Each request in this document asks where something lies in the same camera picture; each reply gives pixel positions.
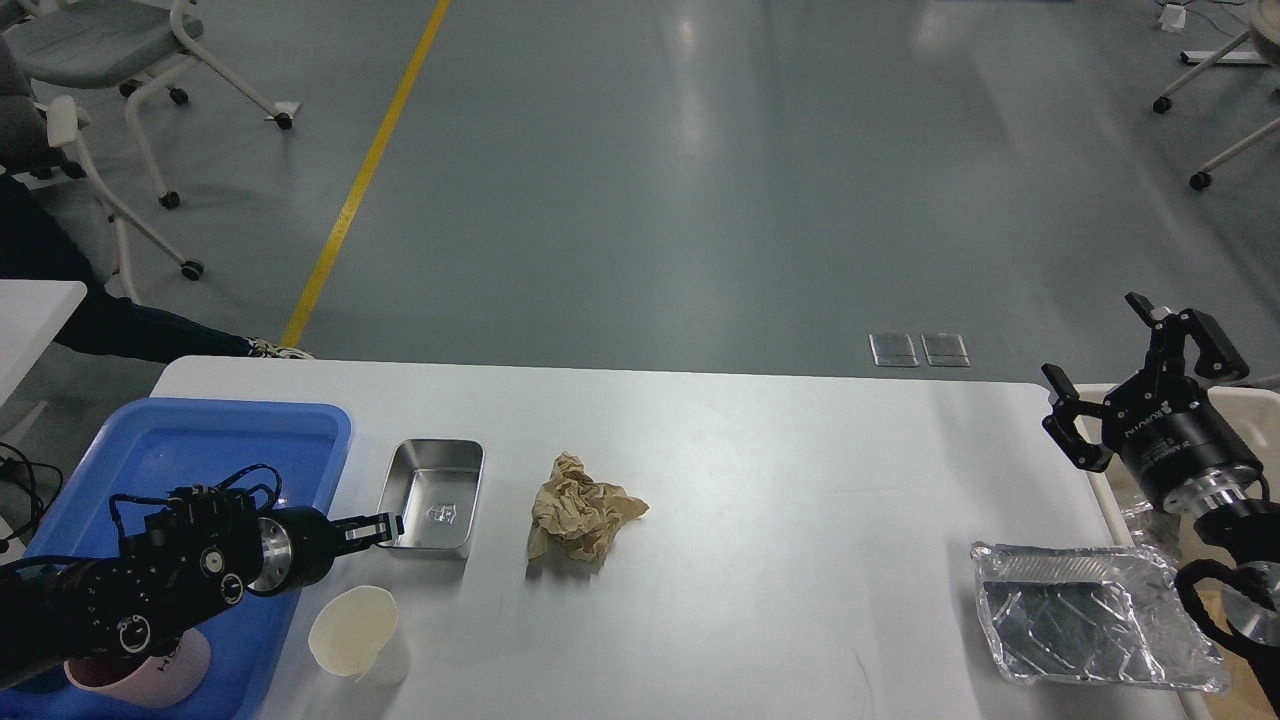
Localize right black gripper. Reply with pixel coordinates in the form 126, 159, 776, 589
1041, 292, 1263, 511

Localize left metal floor plate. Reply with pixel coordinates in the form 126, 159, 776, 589
868, 333, 920, 369

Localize metal floor plate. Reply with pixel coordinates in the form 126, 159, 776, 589
868, 333, 920, 369
920, 333, 972, 368

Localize pink ceramic mug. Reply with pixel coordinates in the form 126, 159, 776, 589
61, 629, 212, 708

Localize grey office chair near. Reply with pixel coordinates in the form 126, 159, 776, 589
1, 44, 205, 301

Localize crumpled foil in bin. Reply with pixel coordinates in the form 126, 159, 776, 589
1121, 501, 1181, 556

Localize grey office chair far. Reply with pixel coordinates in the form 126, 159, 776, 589
3, 1, 294, 209

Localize blue plastic tray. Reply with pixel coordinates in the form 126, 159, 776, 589
3, 398, 352, 719

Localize white side table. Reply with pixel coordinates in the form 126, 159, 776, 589
1, 279, 86, 402

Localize beige plastic bin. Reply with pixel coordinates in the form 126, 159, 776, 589
1085, 388, 1279, 719

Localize seated person dark clothes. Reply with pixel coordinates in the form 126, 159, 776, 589
1, 176, 311, 364

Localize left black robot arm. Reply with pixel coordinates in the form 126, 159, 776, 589
3, 468, 404, 688

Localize white chair base right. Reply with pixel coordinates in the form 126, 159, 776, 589
1152, 0, 1280, 193

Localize crumpled brown paper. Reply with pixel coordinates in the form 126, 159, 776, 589
526, 452, 649, 565

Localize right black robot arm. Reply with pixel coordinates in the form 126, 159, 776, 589
1042, 292, 1279, 706

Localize cream paper cup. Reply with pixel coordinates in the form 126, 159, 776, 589
307, 585, 411, 688

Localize right metal floor plate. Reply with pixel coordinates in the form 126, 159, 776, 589
920, 333, 972, 368

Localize rectangular stainless steel tin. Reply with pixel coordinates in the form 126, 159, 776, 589
378, 439, 485, 561

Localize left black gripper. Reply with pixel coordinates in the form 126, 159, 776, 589
250, 507, 404, 597

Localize grey office chair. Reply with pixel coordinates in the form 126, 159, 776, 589
3, 1, 294, 209
1, 44, 205, 301

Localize aluminium foil tray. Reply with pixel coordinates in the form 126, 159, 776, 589
970, 541, 1231, 694

